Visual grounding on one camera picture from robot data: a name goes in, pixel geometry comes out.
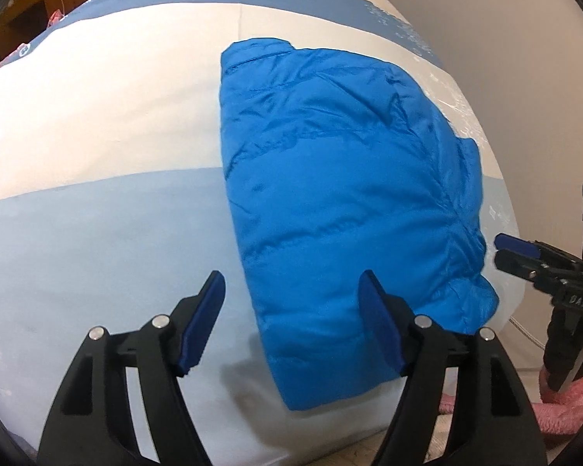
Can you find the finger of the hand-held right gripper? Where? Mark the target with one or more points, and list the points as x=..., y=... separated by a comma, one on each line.
x=520, y=264
x=520, y=245

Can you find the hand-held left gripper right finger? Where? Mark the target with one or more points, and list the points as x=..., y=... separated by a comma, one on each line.
x=376, y=320

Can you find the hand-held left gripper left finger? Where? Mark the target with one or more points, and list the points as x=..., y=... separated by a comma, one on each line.
x=201, y=320

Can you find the blue puffer jacket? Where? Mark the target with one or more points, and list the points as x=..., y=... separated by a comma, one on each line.
x=340, y=194

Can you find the white and blue mattress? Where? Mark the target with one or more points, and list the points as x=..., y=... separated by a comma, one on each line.
x=102, y=155

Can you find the wooden desk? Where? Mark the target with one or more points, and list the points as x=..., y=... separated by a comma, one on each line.
x=34, y=0

